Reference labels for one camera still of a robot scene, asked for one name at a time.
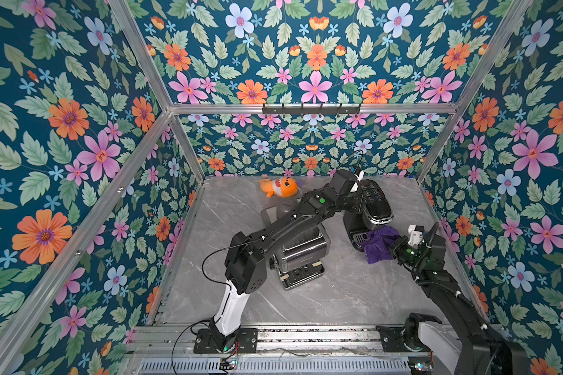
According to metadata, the black capsule coffee machine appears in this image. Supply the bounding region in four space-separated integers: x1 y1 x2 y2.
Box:
342 179 393 252

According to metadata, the purple cleaning cloth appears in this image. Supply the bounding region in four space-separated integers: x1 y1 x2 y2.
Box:
361 226 400 264

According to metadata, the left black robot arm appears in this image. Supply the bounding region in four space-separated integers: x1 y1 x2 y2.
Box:
209 169 364 353

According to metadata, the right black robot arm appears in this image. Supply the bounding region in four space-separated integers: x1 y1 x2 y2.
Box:
390 223 528 374

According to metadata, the orange plush fish toy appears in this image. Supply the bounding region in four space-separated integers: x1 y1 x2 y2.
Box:
259 177 300 198

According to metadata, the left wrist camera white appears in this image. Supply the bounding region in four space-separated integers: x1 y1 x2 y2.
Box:
350 168 364 193

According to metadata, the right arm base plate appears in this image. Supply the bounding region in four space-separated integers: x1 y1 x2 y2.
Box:
375 325 432 353

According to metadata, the black hook rail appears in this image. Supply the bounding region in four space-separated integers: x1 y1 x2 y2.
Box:
261 103 361 116

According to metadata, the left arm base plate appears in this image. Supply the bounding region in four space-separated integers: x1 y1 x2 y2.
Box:
193 328 259 354

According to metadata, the aluminium front rail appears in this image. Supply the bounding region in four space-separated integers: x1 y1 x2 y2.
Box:
126 322 517 359

